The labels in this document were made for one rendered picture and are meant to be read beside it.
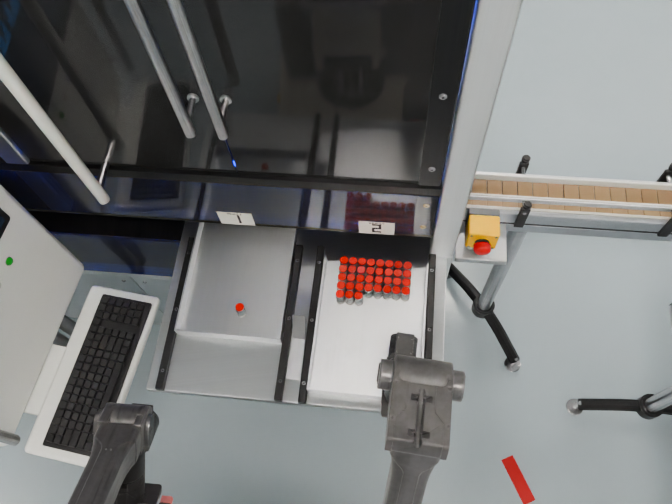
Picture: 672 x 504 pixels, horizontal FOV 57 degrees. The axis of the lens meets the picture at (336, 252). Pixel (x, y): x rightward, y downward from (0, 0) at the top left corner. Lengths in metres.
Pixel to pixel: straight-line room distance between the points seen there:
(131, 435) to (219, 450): 1.42
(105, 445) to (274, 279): 0.74
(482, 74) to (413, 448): 0.58
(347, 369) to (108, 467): 0.70
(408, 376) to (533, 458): 1.64
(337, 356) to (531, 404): 1.11
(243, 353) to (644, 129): 2.17
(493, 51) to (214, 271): 0.94
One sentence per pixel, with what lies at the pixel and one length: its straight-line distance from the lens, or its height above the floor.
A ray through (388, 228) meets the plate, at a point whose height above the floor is 1.02.
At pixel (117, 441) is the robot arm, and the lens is 1.00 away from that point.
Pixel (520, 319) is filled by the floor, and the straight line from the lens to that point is 2.53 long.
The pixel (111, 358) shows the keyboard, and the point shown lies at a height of 0.83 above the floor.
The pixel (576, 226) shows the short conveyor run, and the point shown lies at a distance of 1.70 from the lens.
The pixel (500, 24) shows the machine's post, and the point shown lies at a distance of 0.96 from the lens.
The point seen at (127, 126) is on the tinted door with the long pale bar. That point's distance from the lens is 1.30.
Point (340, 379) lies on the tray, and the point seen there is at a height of 0.88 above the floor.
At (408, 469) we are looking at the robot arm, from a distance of 0.81.
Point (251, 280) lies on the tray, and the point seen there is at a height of 0.88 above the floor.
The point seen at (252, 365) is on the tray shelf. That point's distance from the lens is 1.53.
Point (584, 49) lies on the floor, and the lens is 3.34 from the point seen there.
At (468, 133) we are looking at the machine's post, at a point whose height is 1.41.
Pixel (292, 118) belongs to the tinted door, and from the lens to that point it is 1.16.
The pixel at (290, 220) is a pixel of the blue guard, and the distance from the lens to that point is 1.49.
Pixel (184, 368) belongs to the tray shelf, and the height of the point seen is 0.88.
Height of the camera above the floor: 2.33
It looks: 64 degrees down
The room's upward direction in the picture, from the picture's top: 7 degrees counter-clockwise
